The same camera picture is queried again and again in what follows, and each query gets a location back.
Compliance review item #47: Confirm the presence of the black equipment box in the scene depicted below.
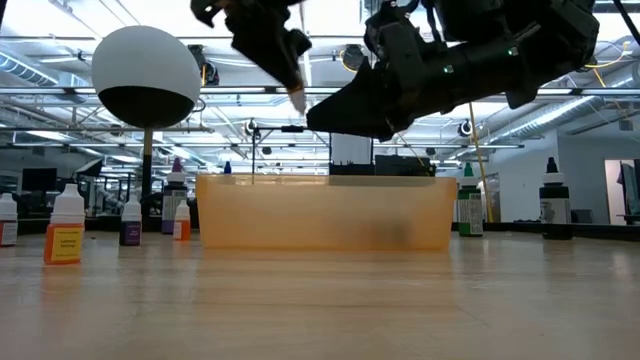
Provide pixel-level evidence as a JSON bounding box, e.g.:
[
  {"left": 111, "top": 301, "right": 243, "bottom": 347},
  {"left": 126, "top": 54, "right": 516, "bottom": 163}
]
[{"left": 328, "top": 154, "right": 437, "bottom": 177}]

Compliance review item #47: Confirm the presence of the black background rig frame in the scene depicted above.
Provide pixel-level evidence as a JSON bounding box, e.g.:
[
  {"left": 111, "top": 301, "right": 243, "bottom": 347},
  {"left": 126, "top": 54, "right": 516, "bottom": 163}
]
[{"left": 251, "top": 125, "right": 333, "bottom": 176}]

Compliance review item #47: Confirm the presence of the white black sphere on pole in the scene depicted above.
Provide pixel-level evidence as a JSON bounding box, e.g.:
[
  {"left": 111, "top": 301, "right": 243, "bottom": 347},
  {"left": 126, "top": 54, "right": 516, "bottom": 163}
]
[{"left": 91, "top": 25, "right": 202, "bottom": 219}]

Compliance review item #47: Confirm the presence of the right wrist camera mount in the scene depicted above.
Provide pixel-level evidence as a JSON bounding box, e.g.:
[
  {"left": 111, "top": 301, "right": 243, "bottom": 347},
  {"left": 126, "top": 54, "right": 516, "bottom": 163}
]
[{"left": 363, "top": 0, "right": 449, "bottom": 71}]

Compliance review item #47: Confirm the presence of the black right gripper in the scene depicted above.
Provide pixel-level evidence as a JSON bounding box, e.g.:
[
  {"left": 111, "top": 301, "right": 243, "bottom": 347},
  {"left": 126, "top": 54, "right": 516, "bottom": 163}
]
[{"left": 306, "top": 29, "right": 531, "bottom": 143}]

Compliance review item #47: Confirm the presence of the grey hanging cloth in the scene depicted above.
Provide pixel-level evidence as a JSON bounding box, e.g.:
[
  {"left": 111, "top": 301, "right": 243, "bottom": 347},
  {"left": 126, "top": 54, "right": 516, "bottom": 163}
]
[{"left": 618, "top": 160, "right": 640, "bottom": 217}]

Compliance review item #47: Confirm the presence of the small red label dropper bottle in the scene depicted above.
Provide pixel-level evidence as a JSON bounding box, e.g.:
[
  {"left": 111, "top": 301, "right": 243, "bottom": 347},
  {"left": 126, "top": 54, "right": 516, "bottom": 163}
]
[{"left": 0, "top": 193, "right": 19, "bottom": 248}]

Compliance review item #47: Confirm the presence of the small orange food coloring bottle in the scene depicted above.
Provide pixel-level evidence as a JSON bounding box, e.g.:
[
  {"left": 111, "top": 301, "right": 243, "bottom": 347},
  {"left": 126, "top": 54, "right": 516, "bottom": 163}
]
[{"left": 172, "top": 199, "right": 192, "bottom": 242}]

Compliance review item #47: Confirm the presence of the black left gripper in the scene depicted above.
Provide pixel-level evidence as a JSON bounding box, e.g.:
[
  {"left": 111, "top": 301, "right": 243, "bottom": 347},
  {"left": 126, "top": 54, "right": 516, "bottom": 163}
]
[{"left": 190, "top": 0, "right": 312, "bottom": 94}]

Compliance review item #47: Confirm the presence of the small purple food coloring bottle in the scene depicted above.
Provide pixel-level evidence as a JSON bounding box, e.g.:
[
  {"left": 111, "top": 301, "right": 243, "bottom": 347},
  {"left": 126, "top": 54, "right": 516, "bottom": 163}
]
[{"left": 119, "top": 194, "right": 143, "bottom": 247}]

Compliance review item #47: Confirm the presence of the large green food coloring bottle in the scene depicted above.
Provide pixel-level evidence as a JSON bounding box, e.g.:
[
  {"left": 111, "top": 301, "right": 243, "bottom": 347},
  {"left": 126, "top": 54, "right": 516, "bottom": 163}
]
[{"left": 457, "top": 162, "right": 485, "bottom": 238}]

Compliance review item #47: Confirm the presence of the translucent orange plastic bin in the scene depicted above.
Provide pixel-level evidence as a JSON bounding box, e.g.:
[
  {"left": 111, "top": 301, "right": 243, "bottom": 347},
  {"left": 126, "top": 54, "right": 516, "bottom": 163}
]
[{"left": 195, "top": 173, "right": 458, "bottom": 251}]

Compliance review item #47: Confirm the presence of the dark computer monitor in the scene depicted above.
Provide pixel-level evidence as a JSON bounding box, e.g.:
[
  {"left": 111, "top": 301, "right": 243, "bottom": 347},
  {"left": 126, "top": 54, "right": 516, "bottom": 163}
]
[{"left": 20, "top": 167, "right": 58, "bottom": 194}]

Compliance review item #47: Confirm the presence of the small lemon yellow label bottle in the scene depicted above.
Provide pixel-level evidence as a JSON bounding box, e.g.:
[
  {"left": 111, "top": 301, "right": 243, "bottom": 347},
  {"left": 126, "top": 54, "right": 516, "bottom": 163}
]
[{"left": 43, "top": 183, "right": 87, "bottom": 266}]

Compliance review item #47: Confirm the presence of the thin yellow pole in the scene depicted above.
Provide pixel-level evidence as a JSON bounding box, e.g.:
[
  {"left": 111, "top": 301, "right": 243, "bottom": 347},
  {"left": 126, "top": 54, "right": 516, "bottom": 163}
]
[{"left": 467, "top": 102, "right": 495, "bottom": 224}]

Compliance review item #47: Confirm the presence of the large purple food coloring bottle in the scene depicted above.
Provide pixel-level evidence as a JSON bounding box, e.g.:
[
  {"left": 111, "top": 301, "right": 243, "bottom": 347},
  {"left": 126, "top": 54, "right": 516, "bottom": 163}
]
[{"left": 160, "top": 157, "right": 190, "bottom": 236}]

